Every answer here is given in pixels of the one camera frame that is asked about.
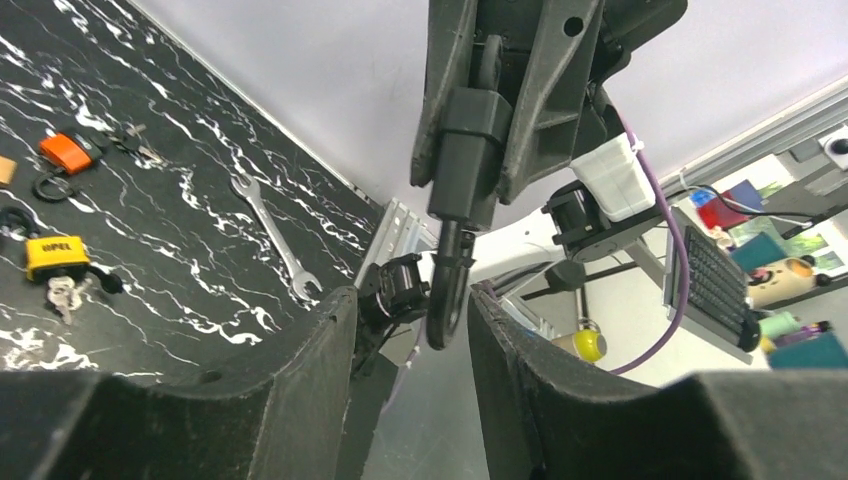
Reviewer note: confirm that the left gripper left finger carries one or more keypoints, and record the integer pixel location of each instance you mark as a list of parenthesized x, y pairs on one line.
[(275, 411)]

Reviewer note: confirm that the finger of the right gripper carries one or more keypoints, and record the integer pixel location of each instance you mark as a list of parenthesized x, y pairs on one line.
[(450, 35), (543, 132)]

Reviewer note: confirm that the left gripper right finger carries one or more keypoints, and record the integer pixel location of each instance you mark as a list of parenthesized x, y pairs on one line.
[(547, 415)]

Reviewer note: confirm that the black padlock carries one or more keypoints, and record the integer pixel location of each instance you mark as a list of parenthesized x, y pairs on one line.
[(472, 136)]

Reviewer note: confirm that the silver open-end wrench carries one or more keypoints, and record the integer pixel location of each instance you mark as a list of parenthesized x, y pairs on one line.
[(303, 282)]

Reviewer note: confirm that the yellow padlock with keys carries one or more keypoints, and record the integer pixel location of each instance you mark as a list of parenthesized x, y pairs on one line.
[(60, 263)]

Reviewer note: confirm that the orange padlock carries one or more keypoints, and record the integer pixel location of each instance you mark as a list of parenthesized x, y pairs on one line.
[(74, 150)]

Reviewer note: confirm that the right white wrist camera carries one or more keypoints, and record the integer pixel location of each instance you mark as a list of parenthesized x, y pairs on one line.
[(615, 178)]

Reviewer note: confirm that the aluminium frame rail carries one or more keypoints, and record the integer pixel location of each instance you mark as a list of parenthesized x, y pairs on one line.
[(401, 231)]

